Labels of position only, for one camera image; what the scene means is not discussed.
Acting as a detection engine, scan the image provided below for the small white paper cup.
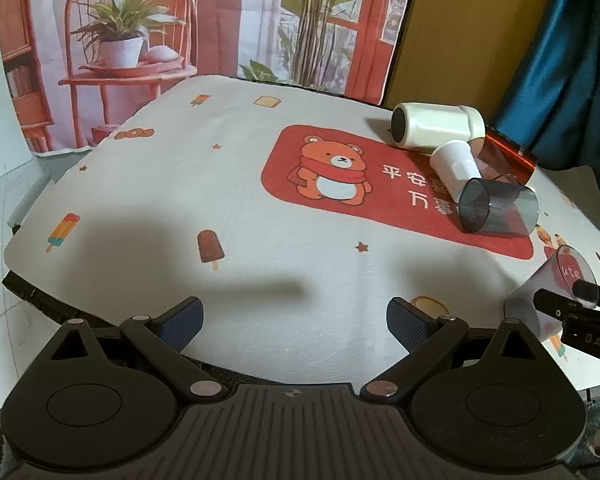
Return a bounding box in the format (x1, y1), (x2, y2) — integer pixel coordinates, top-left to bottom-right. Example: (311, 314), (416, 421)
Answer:
(429, 140), (481, 202)

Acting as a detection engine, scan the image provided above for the blue curtain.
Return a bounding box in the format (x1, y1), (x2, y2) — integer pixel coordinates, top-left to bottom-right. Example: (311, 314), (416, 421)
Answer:
(494, 0), (600, 189)

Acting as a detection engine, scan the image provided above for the printed room backdrop cloth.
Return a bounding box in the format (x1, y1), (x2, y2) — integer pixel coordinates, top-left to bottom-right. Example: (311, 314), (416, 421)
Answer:
(0, 0), (411, 155)

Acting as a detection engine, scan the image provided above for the large white bottle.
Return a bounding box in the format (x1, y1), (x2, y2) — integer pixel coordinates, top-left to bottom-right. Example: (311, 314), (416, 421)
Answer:
(390, 102), (486, 153)

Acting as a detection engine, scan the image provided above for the clear grey plastic cup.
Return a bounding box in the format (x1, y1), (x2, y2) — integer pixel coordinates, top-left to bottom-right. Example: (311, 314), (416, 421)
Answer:
(457, 178), (540, 237)

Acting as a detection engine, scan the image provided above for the printed bear table mat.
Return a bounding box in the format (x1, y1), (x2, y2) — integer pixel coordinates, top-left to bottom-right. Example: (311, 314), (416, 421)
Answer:
(5, 76), (600, 386)

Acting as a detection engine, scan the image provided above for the clear brown plastic cup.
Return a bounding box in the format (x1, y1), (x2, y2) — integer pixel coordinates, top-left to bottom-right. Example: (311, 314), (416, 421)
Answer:
(468, 136), (519, 184)

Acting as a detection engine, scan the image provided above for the yellow wooden panel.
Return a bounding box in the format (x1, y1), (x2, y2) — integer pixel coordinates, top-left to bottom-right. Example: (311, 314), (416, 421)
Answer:
(384, 0), (547, 120)

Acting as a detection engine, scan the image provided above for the red metal bottle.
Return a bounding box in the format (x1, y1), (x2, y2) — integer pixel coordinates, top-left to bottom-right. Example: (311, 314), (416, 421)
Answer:
(486, 127), (538, 184)

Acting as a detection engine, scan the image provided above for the clear purple plastic cup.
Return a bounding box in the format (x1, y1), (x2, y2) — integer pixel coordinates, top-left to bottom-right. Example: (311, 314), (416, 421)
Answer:
(503, 245), (596, 341)

